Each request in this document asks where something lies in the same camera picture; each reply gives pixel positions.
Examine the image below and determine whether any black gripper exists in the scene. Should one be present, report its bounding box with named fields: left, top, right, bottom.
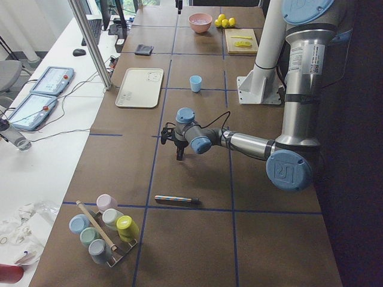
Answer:
left=160, top=127, right=188, bottom=161

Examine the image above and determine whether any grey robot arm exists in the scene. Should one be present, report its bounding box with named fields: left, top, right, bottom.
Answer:
left=161, top=1, right=355, bottom=191

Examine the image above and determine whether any light blue plastic cup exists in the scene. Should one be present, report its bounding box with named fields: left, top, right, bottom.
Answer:
left=189, top=75, right=202, bottom=93

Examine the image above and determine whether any pink upturned cup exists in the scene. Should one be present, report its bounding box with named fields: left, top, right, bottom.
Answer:
left=96, top=194, right=117, bottom=213

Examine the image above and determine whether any yellow upturned cup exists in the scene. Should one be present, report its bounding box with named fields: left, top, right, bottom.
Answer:
left=116, top=215, right=139, bottom=242

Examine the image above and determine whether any white upturned cup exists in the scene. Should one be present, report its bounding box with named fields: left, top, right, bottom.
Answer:
left=102, top=208, right=124, bottom=231

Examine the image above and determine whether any green upturned cup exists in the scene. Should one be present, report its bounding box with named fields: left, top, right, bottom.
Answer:
left=80, top=227, right=101, bottom=248

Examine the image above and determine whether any blue upturned cup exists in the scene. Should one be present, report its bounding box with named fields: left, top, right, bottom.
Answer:
left=69, top=214, right=90, bottom=234

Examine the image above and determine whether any pink ice bowl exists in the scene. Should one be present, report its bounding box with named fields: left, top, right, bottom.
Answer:
left=189, top=13, right=212, bottom=33

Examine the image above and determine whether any grey upturned cup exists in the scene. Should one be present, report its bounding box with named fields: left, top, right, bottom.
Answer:
left=88, top=239, right=112, bottom=264

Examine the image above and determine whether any cream bear serving tray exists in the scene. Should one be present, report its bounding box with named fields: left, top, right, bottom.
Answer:
left=115, top=68, right=163, bottom=108

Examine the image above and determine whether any grey folded cloth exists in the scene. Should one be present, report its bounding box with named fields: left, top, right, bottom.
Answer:
left=134, top=44, right=154, bottom=56

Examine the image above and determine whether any wooden cutting board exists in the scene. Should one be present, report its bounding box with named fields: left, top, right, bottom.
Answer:
left=225, top=29, right=259, bottom=54

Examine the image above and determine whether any lemon slice front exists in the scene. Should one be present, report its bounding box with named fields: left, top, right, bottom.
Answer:
left=233, top=41, right=252, bottom=48

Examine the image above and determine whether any yellow plastic knife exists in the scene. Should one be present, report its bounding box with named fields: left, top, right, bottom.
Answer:
left=230, top=35, right=253, bottom=40

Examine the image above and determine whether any yellow lemon lower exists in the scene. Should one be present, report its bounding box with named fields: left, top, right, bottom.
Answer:
left=228, top=17, right=236, bottom=27

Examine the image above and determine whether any black computer mouse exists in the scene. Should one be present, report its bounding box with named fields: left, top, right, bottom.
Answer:
left=72, top=48, right=86, bottom=57

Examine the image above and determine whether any upper blue teach pendant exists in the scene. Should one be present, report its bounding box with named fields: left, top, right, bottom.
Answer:
left=30, top=66, right=75, bottom=96

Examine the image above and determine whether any blue teach pendant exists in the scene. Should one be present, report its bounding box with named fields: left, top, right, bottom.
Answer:
left=8, top=93, right=57, bottom=132
left=30, top=66, right=75, bottom=96

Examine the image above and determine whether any lower blue teach pendant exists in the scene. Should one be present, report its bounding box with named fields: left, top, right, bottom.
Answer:
left=8, top=93, right=57, bottom=132

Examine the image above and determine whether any black keyboard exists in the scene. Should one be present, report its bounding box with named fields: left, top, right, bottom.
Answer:
left=88, top=19, right=102, bottom=45

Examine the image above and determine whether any clear water bottle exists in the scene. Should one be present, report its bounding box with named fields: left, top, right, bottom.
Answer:
left=0, top=119, right=32, bottom=151

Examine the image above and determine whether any crumpled white plastic bag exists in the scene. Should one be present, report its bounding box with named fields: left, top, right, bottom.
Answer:
left=1, top=201, right=59, bottom=265

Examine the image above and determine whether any red bottle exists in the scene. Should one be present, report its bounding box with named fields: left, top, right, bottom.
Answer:
left=0, top=264, right=24, bottom=284

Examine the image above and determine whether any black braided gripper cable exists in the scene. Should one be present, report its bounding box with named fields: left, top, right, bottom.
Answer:
left=165, top=111, right=232, bottom=132

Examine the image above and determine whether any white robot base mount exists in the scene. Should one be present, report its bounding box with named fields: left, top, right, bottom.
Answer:
left=237, top=0, right=287, bottom=105

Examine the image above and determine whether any white wire cup rack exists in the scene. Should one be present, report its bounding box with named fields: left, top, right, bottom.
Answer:
left=94, top=212, right=138, bottom=268

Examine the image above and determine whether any wooden rack handle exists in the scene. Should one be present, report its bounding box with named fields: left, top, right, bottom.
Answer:
left=76, top=200, right=117, bottom=251

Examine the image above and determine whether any aluminium frame post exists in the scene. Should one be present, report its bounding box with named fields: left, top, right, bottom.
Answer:
left=68, top=0, right=112, bottom=90

